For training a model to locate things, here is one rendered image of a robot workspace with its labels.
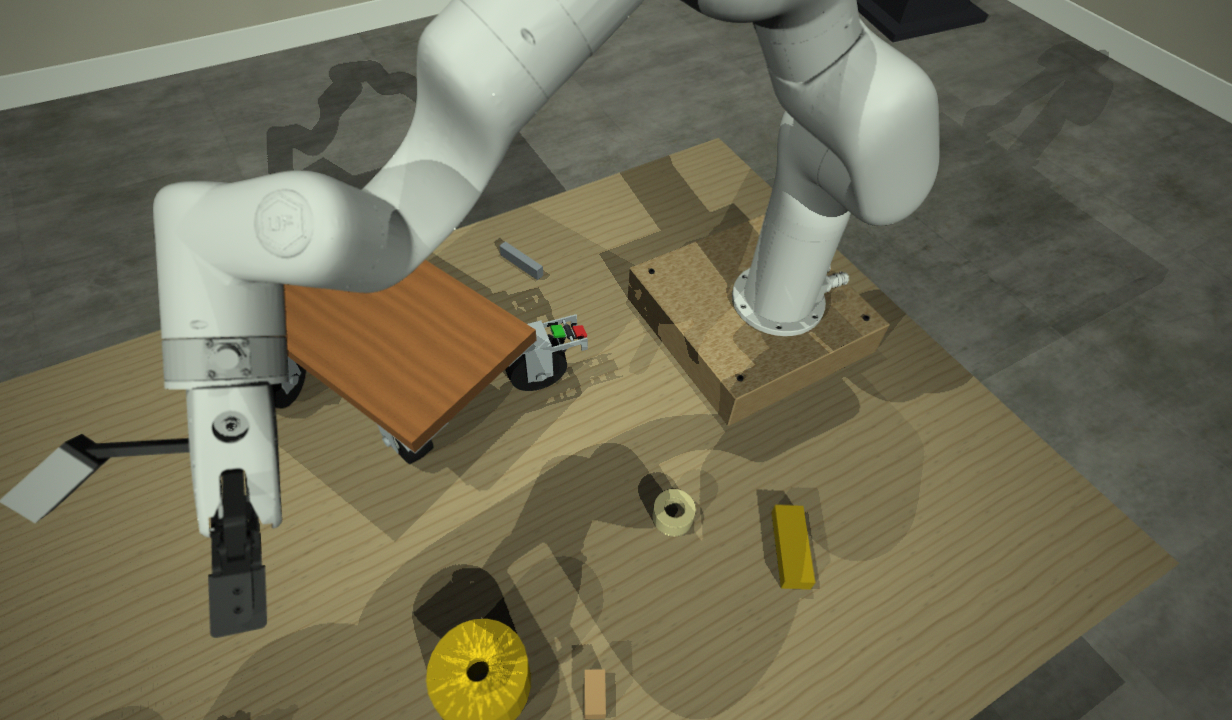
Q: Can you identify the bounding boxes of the grey rectangular bar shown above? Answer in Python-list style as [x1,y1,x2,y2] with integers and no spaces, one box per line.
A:
[500,240,543,280]

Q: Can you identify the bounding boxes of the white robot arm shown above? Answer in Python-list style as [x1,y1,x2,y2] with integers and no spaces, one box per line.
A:
[0,0,940,523]

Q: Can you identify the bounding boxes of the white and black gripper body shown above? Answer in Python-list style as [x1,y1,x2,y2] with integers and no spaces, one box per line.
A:
[164,374,290,538]

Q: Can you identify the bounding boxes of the yellow short cylinder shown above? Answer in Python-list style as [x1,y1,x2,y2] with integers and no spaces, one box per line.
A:
[426,619,531,720]

